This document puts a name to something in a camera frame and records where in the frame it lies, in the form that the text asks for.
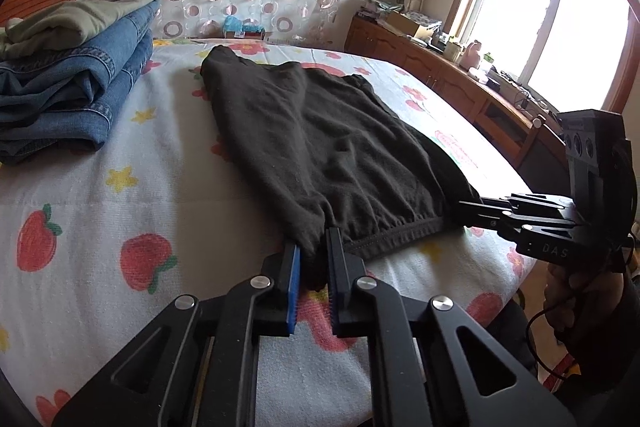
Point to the small cardboard box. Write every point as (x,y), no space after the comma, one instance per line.
(245,35)

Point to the wooden frame window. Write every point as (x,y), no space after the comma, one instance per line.
(540,7)

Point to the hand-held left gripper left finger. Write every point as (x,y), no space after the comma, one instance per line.
(295,287)

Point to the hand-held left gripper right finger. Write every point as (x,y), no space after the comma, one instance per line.
(332,287)

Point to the folded olive pants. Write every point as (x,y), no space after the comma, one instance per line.
(75,17)

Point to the fruit print bed sheet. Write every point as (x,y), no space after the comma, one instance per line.
(125,207)

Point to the blue plastic bag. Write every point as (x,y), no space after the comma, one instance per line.
(242,25)

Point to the wooden sideboard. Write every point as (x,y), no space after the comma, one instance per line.
(450,92)

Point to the person's right hand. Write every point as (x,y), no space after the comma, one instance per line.
(565,302)

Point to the open cardboard box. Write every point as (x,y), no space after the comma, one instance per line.
(405,22)

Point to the folded blue jeans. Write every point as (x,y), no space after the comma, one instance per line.
(65,92)

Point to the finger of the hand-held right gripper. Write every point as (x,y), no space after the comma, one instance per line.
(540,222)
(535,201)

